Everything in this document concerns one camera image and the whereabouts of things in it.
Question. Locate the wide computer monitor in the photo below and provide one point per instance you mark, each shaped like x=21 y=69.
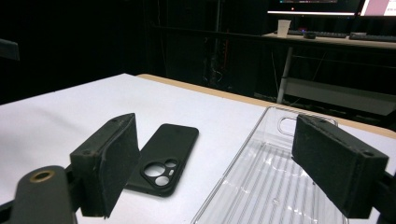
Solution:
x=311 y=4

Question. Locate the computer monitor with pink window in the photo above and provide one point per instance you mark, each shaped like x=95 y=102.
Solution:
x=378 y=7

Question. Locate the small black desk device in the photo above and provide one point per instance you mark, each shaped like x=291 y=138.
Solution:
x=309 y=35

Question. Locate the white paper cup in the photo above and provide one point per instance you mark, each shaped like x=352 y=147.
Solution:
x=284 y=28

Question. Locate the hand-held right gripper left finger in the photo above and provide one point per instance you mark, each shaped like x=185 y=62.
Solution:
x=106 y=165

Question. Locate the black keyboard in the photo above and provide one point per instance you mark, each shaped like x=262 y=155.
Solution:
x=323 y=34
x=372 y=37

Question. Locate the black phone case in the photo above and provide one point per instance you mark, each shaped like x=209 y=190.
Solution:
x=171 y=143

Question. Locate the white paper sheet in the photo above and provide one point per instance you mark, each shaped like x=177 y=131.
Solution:
x=77 y=102

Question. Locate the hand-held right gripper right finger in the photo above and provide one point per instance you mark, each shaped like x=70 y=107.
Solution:
x=339 y=168

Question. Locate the clear plastic tray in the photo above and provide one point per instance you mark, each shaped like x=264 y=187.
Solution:
x=264 y=186

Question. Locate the beige desk with white legs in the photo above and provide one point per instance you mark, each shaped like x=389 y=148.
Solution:
x=330 y=41

